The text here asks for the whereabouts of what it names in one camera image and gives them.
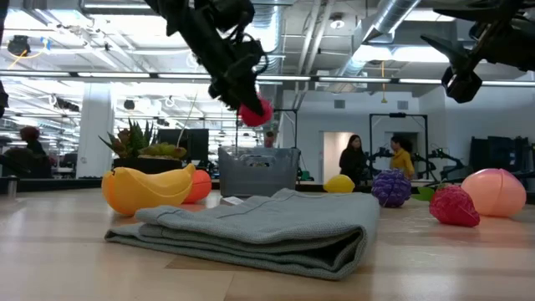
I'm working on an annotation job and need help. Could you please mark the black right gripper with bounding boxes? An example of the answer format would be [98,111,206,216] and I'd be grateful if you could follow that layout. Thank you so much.
[419,7,535,74]

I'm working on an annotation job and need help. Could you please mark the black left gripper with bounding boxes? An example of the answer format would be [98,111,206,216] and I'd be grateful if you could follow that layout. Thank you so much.
[179,16,268,118]

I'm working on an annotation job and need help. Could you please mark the red toy apple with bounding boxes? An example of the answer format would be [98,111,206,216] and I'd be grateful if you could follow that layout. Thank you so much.
[237,96,275,128]

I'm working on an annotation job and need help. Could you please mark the yellow toy lemon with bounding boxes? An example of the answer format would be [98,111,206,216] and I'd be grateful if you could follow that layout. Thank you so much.
[324,173,357,194]

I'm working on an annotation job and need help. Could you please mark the yellow toy banana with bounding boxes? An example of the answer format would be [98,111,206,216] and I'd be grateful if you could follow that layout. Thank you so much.
[101,163,196,217]

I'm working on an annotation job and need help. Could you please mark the pink toy peach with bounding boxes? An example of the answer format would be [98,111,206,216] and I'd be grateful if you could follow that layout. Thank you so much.
[461,167,527,218]

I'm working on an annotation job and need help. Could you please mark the purple toy grapes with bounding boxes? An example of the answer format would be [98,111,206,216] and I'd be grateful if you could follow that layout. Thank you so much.
[370,169,413,209]

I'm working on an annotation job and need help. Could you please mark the red toy strawberry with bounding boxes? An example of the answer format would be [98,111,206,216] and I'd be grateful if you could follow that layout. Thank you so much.
[413,182,481,228]

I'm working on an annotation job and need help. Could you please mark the black monitor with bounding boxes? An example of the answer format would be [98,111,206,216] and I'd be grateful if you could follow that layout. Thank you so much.
[156,128,210,163]

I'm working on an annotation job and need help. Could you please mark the grey translucent plastic bin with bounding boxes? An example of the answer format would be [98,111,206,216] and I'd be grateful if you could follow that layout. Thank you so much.
[217,145,301,198]

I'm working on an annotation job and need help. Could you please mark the orange toy orange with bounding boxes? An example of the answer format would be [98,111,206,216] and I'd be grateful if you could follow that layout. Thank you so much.
[182,169,213,205]

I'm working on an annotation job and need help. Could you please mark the artificial succulents in black planter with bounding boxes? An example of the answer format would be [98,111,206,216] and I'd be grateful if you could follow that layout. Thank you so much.
[99,119,188,175]

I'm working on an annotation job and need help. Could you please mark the ceiling light strip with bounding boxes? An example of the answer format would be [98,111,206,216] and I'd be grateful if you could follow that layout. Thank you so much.
[0,69,535,88]

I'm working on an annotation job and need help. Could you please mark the black cabinet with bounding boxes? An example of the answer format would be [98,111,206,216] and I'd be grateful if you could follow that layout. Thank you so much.
[471,135,535,173]

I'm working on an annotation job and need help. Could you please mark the grey folded cloth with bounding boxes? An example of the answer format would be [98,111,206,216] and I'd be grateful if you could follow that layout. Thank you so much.
[104,187,381,282]

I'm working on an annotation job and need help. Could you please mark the white building column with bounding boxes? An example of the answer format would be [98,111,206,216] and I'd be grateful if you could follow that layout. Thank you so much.
[75,83,116,180]

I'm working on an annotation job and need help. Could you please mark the black ceiling fixture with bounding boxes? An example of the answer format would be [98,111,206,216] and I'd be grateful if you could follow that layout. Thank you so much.
[7,34,33,58]

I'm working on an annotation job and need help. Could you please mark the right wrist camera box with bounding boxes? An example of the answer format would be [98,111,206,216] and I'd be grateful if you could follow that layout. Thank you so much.
[441,67,484,105]

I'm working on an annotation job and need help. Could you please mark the silver round ceiling duct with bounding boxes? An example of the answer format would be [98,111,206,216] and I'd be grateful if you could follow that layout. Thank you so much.
[246,0,286,141]
[336,0,422,79]

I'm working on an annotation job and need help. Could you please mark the black gantry frame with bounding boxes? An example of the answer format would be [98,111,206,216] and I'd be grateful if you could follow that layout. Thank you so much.
[369,112,430,181]

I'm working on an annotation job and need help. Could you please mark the yellow hanging cord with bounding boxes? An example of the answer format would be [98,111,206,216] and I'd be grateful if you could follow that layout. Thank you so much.
[379,60,389,105]

